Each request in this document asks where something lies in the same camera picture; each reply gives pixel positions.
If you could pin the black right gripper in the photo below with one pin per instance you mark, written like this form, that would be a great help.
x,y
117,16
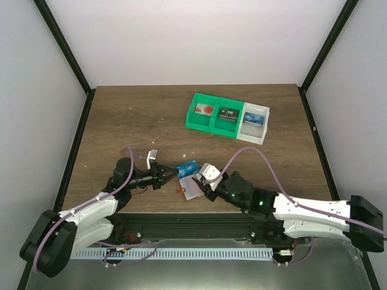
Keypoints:
x,y
210,192

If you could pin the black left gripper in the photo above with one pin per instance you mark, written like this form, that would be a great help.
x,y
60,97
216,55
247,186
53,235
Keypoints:
x,y
155,177

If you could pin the brown leather card holder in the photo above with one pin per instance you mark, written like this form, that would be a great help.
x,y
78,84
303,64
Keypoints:
x,y
188,188

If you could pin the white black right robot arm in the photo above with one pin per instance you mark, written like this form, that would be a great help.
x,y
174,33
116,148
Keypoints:
x,y
356,220

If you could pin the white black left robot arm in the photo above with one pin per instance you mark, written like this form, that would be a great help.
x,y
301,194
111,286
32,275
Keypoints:
x,y
56,236

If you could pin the black VIP card stack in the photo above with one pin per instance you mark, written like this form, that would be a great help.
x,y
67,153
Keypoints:
x,y
228,114

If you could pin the red white card stack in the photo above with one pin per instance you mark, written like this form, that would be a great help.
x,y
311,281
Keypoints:
x,y
204,109

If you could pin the blue card stack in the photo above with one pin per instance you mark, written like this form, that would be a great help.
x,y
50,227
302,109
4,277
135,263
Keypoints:
x,y
254,119

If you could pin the middle green plastic bin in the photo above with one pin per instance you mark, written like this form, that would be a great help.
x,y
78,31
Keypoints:
x,y
226,128

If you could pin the white plastic bin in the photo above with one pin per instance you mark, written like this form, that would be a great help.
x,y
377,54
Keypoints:
x,y
250,133

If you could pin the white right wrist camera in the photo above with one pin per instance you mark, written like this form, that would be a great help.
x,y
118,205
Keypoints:
x,y
211,173

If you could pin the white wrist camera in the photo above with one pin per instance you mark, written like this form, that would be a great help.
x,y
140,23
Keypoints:
x,y
211,173
151,158

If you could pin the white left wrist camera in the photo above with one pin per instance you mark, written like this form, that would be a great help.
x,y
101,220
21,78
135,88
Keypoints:
x,y
151,158

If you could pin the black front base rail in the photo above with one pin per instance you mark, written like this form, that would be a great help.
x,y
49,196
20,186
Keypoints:
x,y
133,228

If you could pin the light blue slotted cable duct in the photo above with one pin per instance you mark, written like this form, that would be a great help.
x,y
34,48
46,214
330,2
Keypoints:
x,y
250,254

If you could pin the black left back frame post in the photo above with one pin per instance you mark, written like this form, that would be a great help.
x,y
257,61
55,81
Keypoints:
x,y
60,39

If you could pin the black frame post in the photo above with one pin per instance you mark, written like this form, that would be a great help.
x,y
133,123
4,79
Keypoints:
x,y
60,39
329,42

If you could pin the black right back frame post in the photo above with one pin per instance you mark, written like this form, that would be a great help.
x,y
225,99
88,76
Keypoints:
x,y
329,42

